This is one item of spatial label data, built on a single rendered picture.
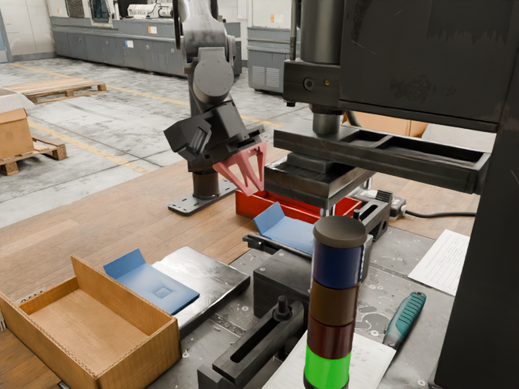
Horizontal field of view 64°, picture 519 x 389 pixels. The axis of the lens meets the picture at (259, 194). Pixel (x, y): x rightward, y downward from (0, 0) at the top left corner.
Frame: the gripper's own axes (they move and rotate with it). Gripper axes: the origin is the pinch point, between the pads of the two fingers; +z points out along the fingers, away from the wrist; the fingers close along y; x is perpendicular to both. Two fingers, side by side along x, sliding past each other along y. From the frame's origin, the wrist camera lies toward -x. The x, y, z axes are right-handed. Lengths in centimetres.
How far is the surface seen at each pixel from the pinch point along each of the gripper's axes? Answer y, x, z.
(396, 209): 4.6, 32.2, 18.6
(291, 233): 2.8, 0.7, 9.3
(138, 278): -15.8, -17.9, 5.5
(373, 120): -87, 213, 7
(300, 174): 16.2, -7.2, -0.4
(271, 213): -0.5, 1.7, 5.3
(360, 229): 33.1, -24.3, 2.8
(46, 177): -309, 86, -60
